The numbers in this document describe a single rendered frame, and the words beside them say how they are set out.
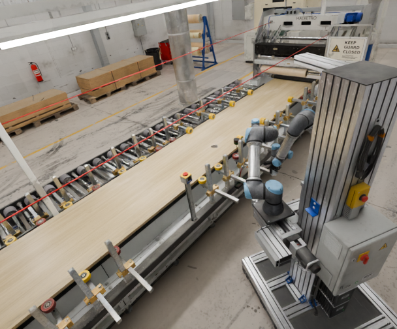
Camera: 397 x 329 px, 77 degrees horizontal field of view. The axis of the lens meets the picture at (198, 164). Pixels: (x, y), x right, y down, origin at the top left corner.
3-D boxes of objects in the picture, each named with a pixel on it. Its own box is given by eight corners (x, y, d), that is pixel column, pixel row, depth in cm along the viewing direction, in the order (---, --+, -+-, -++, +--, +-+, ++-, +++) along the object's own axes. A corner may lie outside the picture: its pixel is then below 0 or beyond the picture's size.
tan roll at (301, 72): (341, 79, 379) (343, 71, 372) (339, 82, 372) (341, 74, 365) (258, 70, 464) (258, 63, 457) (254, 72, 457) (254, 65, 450)
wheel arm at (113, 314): (123, 320, 156) (121, 317, 153) (118, 325, 154) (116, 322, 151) (89, 279, 182) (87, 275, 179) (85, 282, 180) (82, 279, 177)
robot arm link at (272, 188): (283, 204, 173) (284, 190, 165) (262, 203, 176) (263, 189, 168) (281, 192, 182) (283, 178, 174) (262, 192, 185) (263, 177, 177)
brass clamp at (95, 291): (106, 291, 173) (104, 288, 170) (89, 307, 165) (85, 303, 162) (102, 286, 176) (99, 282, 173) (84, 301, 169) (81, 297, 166)
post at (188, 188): (197, 218, 230) (190, 180, 204) (194, 221, 227) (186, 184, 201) (194, 216, 233) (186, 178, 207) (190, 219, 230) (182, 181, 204)
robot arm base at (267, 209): (288, 211, 180) (289, 201, 174) (269, 218, 177) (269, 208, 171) (275, 198, 192) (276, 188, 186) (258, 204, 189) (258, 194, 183)
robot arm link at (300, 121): (303, 125, 177) (279, 170, 213) (311, 119, 183) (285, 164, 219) (289, 117, 181) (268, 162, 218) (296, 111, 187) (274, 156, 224)
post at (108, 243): (131, 280, 190) (110, 240, 162) (127, 283, 188) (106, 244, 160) (128, 277, 192) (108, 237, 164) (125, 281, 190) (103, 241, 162)
